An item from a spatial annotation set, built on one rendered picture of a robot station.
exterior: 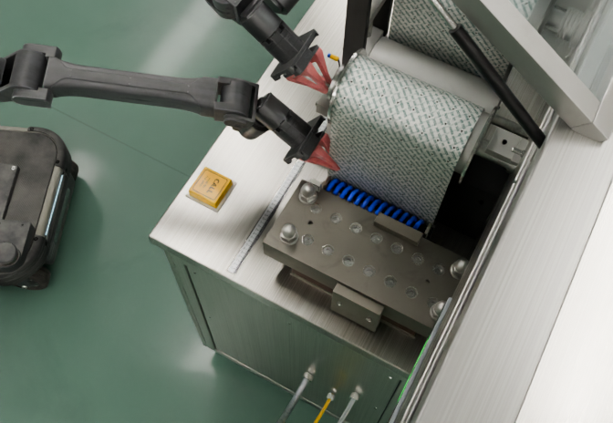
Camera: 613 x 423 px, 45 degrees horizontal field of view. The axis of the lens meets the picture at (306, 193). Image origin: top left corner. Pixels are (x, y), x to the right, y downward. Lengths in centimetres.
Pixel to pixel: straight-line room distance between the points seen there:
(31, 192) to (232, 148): 99
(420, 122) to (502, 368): 61
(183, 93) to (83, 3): 191
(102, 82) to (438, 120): 61
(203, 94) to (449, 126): 45
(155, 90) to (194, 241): 37
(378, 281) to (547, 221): 65
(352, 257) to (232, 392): 108
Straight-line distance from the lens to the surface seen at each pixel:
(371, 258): 142
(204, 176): 162
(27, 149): 260
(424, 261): 143
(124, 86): 139
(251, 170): 165
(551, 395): 97
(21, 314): 262
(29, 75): 143
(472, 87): 139
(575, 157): 85
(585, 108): 84
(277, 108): 140
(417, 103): 126
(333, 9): 192
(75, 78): 141
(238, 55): 297
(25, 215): 248
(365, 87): 127
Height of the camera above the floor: 234
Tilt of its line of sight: 63 degrees down
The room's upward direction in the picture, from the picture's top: 1 degrees clockwise
